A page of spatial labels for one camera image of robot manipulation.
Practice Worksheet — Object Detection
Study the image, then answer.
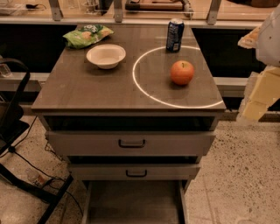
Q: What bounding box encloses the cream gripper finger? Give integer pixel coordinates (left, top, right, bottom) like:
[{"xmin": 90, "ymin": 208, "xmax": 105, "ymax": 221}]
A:
[
  {"xmin": 237, "ymin": 26, "xmax": 260, "ymax": 49},
  {"xmin": 236, "ymin": 66, "xmax": 280, "ymax": 123}
]

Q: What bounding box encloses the red apple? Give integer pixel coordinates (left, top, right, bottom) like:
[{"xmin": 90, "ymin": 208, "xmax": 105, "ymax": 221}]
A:
[{"xmin": 170, "ymin": 60, "xmax": 194, "ymax": 86}]

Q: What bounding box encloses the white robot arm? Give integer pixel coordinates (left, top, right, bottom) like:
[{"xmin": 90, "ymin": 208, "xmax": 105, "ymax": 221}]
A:
[{"xmin": 236, "ymin": 5, "xmax": 280, "ymax": 123}]

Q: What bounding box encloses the grey drawer cabinet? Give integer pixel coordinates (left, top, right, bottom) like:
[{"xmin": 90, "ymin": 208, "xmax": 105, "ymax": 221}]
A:
[{"xmin": 31, "ymin": 24, "xmax": 227, "ymax": 224}]

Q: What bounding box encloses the bottom open drawer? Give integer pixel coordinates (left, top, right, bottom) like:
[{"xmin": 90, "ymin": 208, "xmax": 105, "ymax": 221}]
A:
[{"xmin": 81, "ymin": 180, "xmax": 189, "ymax": 224}]

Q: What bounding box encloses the middle grey drawer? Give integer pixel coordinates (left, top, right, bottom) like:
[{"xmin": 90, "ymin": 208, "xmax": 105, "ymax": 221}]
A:
[{"xmin": 68, "ymin": 164, "xmax": 200, "ymax": 180}]

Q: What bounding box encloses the grey drawer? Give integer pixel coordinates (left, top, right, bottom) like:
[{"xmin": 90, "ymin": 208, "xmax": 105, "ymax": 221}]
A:
[
  {"xmin": 46, "ymin": 131, "xmax": 215, "ymax": 157},
  {"xmin": 68, "ymin": 164, "xmax": 200, "ymax": 180}
]

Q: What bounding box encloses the top grey drawer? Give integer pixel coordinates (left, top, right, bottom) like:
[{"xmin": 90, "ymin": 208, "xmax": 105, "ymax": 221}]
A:
[{"xmin": 46, "ymin": 131, "xmax": 215, "ymax": 157}]

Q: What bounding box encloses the blue soda can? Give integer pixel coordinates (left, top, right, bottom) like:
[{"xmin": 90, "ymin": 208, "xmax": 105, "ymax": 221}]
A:
[{"xmin": 166, "ymin": 18, "xmax": 185, "ymax": 53}]

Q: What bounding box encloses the white bowl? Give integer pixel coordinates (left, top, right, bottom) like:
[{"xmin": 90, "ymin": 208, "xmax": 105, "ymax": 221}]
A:
[{"xmin": 86, "ymin": 44, "xmax": 126, "ymax": 69}]

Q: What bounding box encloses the green chip bag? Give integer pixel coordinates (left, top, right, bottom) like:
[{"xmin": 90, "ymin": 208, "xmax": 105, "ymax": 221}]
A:
[{"xmin": 63, "ymin": 24, "xmax": 114, "ymax": 49}]

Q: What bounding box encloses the clear plastic bottle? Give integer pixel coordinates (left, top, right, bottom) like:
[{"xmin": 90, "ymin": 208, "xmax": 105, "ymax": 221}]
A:
[{"xmin": 26, "ymin": 169, "xmax": 46, "ymax": 187}]

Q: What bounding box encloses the black chair frame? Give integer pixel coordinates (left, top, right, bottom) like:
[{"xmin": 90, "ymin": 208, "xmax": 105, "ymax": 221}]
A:
[{"xmin": 0, "ymin": 58, "xmax": 74, "ymax": 224}]

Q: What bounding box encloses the black floor cable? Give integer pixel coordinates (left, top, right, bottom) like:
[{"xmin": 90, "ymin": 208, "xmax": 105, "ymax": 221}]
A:
[{"xmin": 0, "ymin": 115, "xmax": 84, "ymax": 217}]

